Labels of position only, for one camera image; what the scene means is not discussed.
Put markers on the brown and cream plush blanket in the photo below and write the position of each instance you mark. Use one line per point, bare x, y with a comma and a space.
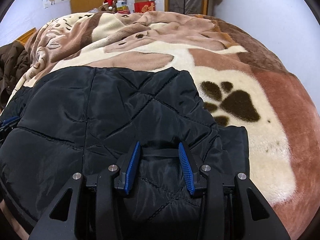
240, 82

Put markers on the brown puffer jacket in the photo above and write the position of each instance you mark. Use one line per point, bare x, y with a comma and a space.
15, 61

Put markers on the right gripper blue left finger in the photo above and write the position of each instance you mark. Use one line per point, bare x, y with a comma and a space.
132, 168

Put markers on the wooden headboard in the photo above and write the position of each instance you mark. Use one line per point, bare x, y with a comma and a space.
23, 39

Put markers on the red santa hat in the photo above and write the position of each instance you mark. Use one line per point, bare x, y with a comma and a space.
109, 5

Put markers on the black puffer jacket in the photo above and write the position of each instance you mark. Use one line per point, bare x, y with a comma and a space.
82, 119

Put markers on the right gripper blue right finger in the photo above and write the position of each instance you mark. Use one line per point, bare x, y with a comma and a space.
186, 169

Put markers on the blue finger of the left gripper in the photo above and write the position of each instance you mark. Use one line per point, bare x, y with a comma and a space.
10, 121

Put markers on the red gift box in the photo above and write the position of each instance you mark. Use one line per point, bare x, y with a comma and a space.
142, 7

